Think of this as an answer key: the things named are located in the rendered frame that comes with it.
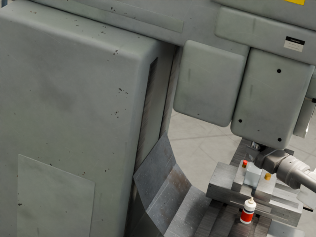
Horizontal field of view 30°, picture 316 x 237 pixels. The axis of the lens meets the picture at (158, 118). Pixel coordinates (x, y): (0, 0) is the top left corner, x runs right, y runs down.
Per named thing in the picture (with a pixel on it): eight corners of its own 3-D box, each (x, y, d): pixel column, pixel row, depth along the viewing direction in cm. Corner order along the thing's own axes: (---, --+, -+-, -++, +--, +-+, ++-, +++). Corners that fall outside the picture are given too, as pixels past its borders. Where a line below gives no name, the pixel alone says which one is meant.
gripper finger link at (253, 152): (248, 143, 194) (262, 153, 190) (245, 151, 196) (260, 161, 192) (244, 145, 193) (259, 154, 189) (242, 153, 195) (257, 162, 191)
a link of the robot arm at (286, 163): (280, 137, 194) (310, 155, 188) (272, 160, 199) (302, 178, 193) (256, 149, 186) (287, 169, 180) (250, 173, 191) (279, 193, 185)
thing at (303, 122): (306, 132, 187) (326, 75, 176) (304, 138, 184) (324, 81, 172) (294, 129, 188) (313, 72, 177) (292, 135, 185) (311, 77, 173)
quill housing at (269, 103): (296, 123, 196) (325, 38, 179) (285, 156, 180) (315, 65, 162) (242, 106, 201) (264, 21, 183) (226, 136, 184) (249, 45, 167)
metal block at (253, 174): (259, 178, 220) (263, 166, 217) (256, 187, 215) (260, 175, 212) (246, 174, 221) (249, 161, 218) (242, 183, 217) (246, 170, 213)
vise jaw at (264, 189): (276, 179, 224) (279, 171, 221) (269, 202, 211) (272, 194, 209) (261, 174, 225) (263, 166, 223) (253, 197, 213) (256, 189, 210)
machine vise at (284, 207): (301, 203, 225) (310, 181, 219) (296, 227, 213) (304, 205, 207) (215, 174, 232) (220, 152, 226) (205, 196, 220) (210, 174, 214)
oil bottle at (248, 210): (251, 218, 213) (259, 196, 207) (249, 225, 210) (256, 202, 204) (241, 215, 214) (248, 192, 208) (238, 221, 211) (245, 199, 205)
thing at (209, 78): (245, 96, 201) (264, 27, 187) (226, 131, 181) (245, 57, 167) (193, 80, 205) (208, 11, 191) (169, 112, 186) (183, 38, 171)
